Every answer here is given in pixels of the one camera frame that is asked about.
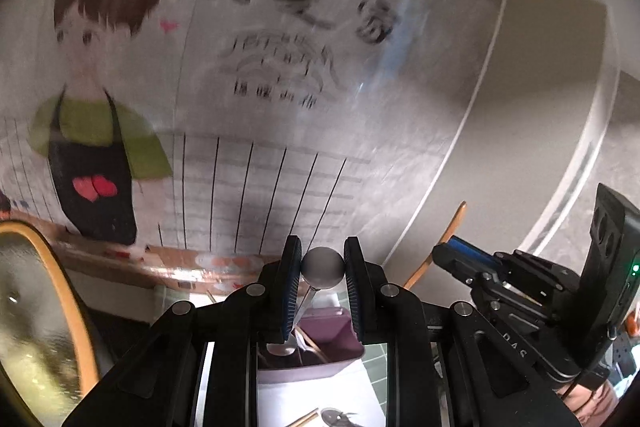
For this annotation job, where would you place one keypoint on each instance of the metal spoon with ball end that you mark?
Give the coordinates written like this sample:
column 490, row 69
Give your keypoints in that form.
column 322, row 268

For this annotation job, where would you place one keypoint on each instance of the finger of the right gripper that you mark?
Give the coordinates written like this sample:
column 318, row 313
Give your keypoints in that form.
column 467, row 263

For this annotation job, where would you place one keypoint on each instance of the wooden spoon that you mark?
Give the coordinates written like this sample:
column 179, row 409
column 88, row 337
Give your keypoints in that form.
column 452, row 227

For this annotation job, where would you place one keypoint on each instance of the wooden chopstick in caddy right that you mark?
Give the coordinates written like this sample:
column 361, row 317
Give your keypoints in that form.
column 307, row 344

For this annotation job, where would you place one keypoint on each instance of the white green grid placemat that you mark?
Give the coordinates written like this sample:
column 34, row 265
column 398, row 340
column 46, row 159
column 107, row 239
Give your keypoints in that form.
column 346, row 393

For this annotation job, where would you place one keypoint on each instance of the yellow rimmed pan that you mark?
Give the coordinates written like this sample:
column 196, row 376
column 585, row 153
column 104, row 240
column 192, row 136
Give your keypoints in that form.
column 48, row 358

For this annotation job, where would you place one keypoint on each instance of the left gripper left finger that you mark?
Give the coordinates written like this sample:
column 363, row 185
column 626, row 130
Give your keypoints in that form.
column 281, row 279

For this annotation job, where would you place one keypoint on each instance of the purple utensil caddy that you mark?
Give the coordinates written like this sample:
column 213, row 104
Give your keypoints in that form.
column 331, row 328

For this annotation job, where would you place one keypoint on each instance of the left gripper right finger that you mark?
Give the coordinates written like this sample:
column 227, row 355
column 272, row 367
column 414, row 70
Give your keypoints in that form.
column 364, row 281

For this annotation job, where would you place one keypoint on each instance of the wooden chopstick on mat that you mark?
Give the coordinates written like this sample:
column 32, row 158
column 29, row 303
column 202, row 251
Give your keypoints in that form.
column 303, row 421
column 290, row 424

